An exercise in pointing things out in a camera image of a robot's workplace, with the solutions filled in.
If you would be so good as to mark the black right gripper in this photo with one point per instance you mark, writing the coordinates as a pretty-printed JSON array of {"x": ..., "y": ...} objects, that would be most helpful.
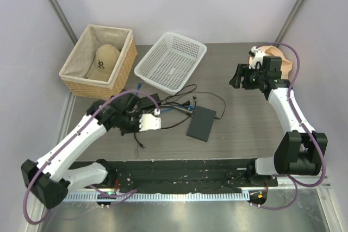
[{"x": 243, "y": 70}]

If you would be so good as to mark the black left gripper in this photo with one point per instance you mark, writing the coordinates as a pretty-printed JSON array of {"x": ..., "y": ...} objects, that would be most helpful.
[{"x": 135, "y": 130}]

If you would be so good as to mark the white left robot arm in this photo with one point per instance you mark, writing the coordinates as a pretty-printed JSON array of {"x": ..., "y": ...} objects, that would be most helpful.
[{"x": 50, "y": 178}]

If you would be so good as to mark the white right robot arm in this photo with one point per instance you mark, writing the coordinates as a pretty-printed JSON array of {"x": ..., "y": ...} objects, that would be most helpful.
[{"x": 302, "y": 149}]

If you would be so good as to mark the black power adapter brick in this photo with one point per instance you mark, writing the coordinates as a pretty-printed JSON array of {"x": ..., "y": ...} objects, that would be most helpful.
[{"x": 145, "y": 103}]

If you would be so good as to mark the peach bucket hat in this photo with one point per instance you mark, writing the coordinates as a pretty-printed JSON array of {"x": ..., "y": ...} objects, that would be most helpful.
[{"x": 286, "y": 65}]

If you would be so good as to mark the wicker basket with liner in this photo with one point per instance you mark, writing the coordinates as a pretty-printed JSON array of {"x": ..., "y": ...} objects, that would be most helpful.
[{"x": 77, "y": 66}]

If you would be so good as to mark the beige baseball cap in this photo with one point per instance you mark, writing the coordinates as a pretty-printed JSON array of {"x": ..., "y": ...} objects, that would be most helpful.
[{"x": 104, "y": 63}]

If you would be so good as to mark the white plastic mesh basket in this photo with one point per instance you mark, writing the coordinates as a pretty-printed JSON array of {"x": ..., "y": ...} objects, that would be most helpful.
[{"x": 170, "y": 62}]

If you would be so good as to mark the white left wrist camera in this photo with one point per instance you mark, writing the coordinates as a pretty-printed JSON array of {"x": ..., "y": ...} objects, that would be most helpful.
[{"x": 150, "y": 121}]

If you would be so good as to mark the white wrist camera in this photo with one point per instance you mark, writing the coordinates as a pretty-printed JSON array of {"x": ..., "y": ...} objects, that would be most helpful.
[
  {"x": 150, "y": 121},
  {"x": 256, "y": 55}
]

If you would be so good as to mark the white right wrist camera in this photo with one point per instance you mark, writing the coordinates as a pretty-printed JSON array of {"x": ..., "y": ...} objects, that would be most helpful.
[{"x": 256, "y": 55}]

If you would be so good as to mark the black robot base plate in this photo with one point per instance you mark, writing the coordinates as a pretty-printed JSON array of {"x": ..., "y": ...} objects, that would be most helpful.
[{"x": 167, "y": 176}]

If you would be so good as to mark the black network switch box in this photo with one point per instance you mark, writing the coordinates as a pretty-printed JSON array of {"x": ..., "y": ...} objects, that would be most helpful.
[{"x": 201, "y": 124}]

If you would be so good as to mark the white slotted cable duct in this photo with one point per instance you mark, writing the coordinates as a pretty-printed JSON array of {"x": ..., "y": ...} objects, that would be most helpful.
[{"x": 94, "y": 196}]

